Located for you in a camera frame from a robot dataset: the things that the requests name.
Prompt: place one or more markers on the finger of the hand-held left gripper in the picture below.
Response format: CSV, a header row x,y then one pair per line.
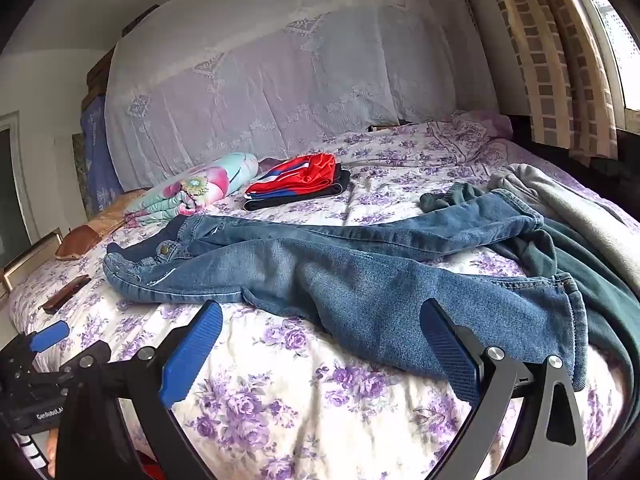
x,y
47,336

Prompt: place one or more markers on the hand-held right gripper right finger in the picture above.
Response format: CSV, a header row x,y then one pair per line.
x,y
450,355

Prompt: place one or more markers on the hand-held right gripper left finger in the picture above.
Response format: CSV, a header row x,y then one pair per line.
x,y
192,355

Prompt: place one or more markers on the blue denim jeans pants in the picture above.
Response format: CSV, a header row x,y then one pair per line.
x,y
325,270

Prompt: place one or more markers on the dark brown phone case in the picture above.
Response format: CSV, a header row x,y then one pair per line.
x,y
65,294

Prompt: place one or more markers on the purple floral bedsheet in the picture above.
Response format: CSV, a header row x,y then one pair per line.
x,y
280,390

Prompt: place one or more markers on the brown pillow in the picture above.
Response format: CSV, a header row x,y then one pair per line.
x,y
82,240

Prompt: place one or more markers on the white framed glass door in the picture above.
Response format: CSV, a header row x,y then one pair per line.
x,y
10,185

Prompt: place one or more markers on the dark green sweatpants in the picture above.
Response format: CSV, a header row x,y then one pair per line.
x,y
600,300

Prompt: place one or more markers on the floral pastel pillow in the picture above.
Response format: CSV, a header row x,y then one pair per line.
x,y
200,185

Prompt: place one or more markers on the blue patterned cloth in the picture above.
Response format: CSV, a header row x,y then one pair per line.
x,y
97,160

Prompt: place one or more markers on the grey sweatpants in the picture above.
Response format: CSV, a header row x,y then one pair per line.
x,y
575,205

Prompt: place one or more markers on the folded red and navy clothes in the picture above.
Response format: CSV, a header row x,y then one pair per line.
x,y
330,191

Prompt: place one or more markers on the red folded garment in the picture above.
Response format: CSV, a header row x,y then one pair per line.
x,y
295,175

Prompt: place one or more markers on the white lace cover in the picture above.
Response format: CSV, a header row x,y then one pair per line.
x,y
280,70

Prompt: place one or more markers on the beige checked curtain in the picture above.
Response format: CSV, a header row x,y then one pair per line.
x,y
550,50

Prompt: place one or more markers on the window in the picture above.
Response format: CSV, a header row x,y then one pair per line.
x,y
612,25

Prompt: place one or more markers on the black bed frame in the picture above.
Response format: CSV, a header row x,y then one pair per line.
x,y
610,175

